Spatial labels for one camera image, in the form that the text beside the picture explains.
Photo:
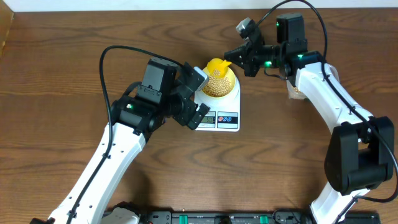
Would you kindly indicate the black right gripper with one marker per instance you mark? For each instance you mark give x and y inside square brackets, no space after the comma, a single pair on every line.
[247,62]

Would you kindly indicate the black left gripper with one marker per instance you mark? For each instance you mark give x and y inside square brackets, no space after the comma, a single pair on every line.
[189,107]

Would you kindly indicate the yellow plastic measuring scoop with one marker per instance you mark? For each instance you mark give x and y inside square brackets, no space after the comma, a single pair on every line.
[217,63]

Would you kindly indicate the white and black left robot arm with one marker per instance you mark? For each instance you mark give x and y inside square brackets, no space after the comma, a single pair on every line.
[165,91]

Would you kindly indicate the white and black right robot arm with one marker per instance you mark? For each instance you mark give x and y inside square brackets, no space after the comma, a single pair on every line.
[360,155]

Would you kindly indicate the soybeans in yellow bowl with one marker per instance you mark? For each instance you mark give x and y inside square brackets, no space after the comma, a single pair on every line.
[217,87]

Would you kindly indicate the pale yellow bowl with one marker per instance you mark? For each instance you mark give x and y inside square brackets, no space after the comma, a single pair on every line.
[230,75]

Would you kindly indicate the soybeans in scoop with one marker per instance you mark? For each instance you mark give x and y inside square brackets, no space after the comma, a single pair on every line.
[216,73]

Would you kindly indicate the white digital kitchen scale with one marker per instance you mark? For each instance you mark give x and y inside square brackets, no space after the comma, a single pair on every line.
[225,111]

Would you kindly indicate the clear plastic container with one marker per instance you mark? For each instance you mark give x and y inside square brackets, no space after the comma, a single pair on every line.
[301,96]

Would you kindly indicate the soybeans in container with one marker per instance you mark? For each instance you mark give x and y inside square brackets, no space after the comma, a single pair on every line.
[296,90]

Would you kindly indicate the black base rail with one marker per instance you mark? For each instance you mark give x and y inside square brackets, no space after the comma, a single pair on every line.
[165,217]

